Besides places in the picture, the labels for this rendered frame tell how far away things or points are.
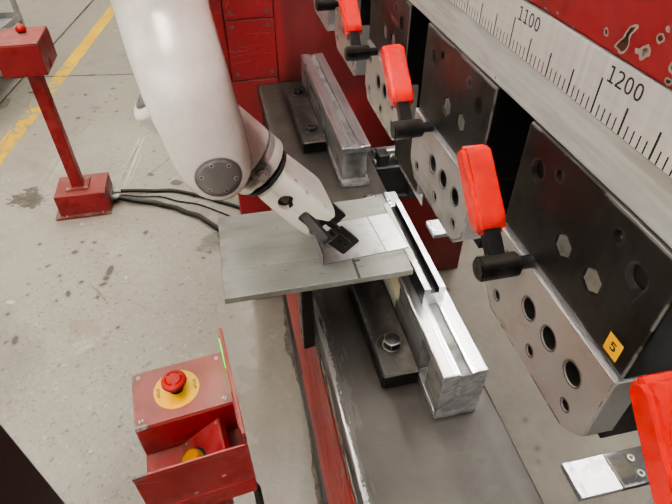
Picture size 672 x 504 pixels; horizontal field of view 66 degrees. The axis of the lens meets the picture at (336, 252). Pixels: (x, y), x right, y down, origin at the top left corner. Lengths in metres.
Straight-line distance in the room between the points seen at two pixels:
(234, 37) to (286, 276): 0.92
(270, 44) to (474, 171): 1.20
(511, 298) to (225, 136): 0.29
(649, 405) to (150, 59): 0.44
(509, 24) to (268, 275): 0.46
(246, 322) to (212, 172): 1.51
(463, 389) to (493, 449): 0.09
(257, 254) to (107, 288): 1.57
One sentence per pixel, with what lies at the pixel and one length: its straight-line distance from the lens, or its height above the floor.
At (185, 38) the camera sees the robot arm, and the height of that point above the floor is 1.34.
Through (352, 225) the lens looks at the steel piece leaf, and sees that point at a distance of 0.80.
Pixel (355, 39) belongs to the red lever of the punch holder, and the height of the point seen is 1.27.
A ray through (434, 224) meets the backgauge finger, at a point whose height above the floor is 1.00.
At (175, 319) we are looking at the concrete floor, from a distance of 2.08.
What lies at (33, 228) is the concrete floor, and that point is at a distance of 2.75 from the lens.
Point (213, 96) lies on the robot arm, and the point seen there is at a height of 1.30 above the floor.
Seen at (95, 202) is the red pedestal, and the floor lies 0.07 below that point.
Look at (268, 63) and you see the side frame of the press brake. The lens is 1.55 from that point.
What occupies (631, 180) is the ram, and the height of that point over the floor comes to 1.35.
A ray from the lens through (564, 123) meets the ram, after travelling 0.35.
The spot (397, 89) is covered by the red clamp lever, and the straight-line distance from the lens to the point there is 0.53.
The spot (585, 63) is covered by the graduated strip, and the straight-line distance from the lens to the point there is 0.34.
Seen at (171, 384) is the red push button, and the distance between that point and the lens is 0.88.
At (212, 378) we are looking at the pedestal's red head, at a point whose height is 0.78.
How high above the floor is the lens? 1.51
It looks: 42 degrees down
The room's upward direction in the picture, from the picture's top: straight up
